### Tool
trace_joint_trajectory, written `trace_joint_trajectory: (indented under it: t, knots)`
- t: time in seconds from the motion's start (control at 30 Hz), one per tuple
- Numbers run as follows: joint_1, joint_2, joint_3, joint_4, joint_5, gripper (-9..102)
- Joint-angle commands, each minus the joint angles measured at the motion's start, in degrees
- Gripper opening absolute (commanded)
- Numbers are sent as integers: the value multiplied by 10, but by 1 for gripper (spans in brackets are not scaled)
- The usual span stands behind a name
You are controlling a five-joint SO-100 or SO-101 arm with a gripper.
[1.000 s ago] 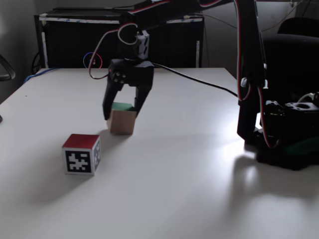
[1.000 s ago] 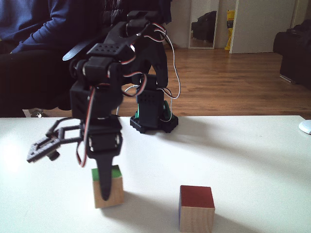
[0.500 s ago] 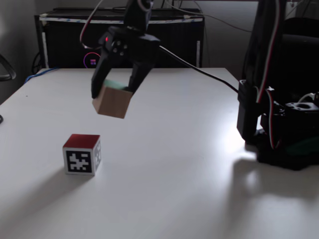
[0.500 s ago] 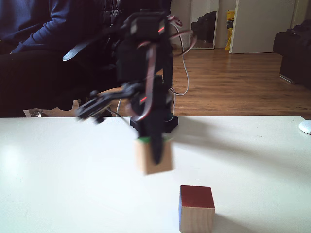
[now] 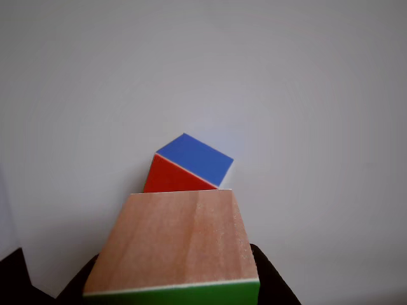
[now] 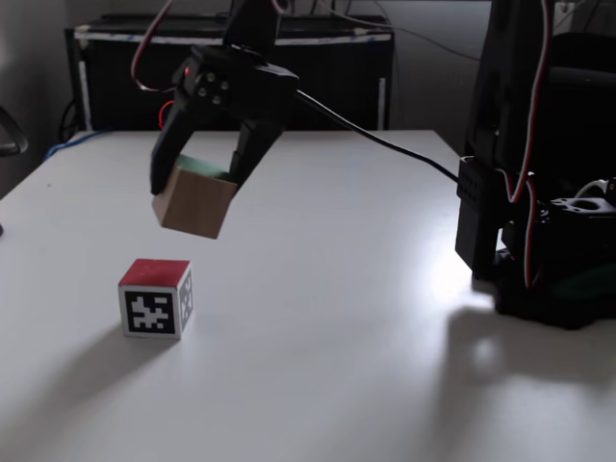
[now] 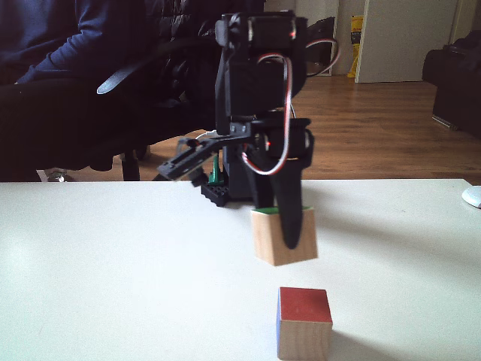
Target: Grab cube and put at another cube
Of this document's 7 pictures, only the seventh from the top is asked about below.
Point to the wooden cube with red face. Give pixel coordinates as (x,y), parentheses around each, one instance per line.
(304,323)

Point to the small black gripper camera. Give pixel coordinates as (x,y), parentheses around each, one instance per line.
(184,163)

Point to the dark jacket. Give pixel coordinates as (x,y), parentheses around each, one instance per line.
(188,26)

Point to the white door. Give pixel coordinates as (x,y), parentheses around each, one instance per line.
(406,37)

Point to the white framed mirror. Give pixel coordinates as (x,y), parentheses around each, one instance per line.
(319,17)

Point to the yellow bag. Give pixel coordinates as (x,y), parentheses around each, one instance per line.
(356,49)

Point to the green circuit board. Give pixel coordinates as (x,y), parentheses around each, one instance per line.
(215,175)

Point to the black sofa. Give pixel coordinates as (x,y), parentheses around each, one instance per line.
(456,86)

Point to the white round object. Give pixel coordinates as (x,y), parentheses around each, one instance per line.
(473,196)

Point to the black office chair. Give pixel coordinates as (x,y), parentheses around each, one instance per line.
(124,77)

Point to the wooden cube with green face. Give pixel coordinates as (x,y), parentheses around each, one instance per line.
(268,240)

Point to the person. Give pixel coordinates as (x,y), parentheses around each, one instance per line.
(56,113)

